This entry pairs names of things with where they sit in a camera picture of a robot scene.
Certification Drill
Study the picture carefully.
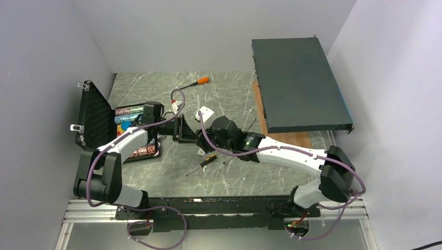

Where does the black poker chip case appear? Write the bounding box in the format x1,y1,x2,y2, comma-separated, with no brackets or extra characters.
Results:
70,80,144,148

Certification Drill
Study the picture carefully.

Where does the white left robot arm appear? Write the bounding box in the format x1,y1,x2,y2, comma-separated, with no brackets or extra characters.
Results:
73,101,193,219

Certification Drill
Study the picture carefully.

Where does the blue poker chip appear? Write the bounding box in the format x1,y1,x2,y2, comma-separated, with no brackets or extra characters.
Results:
120,121,132,131

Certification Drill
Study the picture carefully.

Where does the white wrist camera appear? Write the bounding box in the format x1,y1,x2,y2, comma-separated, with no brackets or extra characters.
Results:
171,100,183,109
194,106,214,122

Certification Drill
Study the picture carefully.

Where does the orange handled screwdriver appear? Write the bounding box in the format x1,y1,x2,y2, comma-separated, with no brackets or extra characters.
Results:
180,77,210,90

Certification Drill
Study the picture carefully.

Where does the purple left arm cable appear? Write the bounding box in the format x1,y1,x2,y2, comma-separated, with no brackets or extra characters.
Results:
85,89,188,250

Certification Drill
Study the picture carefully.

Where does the wooden board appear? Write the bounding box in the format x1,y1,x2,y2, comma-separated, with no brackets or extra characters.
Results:
251,81,313,148

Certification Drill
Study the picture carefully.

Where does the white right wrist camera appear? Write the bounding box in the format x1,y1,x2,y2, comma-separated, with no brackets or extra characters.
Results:
194,106,214,122

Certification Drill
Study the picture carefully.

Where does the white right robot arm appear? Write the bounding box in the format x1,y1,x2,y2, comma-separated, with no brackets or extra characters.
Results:
195,116,355,216

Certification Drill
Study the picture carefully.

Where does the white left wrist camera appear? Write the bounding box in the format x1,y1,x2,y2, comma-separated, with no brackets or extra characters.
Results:
171,100,183,109

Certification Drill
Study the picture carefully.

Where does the dark grey rack unit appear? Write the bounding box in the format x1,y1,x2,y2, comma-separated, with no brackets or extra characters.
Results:
251,36,354,133

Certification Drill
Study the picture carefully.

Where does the silver ratchet wrench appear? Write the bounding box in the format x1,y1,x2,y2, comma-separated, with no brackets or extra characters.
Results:
222,156,234,166

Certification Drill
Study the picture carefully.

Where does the white poker chip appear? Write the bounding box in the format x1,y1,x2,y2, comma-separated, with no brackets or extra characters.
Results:
197,149,205,156

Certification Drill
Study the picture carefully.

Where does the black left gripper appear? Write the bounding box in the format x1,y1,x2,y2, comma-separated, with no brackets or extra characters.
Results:
155,114,198,144

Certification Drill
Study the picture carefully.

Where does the black yellow short screwdriver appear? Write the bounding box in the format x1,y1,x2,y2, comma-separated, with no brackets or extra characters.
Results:
185,154,217,177

